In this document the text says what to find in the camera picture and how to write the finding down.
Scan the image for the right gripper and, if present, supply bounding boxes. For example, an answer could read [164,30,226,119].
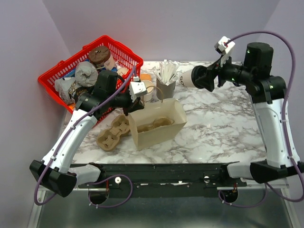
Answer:
[195,50,253,92]

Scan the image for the black coffee cup lid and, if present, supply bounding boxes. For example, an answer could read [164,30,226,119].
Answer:
[191,65,207,89]

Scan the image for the brown paper bag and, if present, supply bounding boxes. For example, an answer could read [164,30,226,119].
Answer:
[128,98,187,150]

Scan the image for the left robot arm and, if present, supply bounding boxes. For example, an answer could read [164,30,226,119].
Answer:
[29,68,143,205]

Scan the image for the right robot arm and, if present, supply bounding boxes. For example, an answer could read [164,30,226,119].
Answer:
[190,42,304,186]

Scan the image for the white paper cup stack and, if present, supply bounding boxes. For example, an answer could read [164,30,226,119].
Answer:
[142,80,154,103]

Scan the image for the orange sponge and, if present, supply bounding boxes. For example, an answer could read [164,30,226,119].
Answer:
[140,74,152,81]

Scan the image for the cardboard cup carrier tray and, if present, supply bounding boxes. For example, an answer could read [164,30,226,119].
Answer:
[96,114,130,152]

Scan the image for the grey straw holder cup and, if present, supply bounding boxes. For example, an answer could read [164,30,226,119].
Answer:
[156,79,176,100]

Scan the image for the black printed paper cup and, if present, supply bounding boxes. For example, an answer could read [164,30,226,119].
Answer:
[68,86,92,104]

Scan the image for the white paper straws bundle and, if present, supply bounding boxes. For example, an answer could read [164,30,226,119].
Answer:
[152,59,180,86]

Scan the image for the grey crumpled paper bag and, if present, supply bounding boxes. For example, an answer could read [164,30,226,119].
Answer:
[75,61,98,87]

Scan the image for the brown lidded ice cream tub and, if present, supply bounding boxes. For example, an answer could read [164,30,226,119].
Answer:
[88,46,111,65]

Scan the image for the white crumpled paper wrapper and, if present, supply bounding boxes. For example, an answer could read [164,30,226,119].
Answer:
[55,77,75,105]

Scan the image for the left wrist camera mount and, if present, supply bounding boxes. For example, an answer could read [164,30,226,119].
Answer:
[129,76,148,102]

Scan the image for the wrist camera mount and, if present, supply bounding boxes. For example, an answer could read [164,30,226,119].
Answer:
[129,76,148,102]
[214,36,235,67]

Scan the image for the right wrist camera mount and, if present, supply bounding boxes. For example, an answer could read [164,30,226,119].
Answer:
[214,36,235,67]

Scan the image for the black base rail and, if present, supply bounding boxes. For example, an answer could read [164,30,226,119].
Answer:
[79,163,246,199]

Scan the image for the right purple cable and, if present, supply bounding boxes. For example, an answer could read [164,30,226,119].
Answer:
[218,31,304,209]

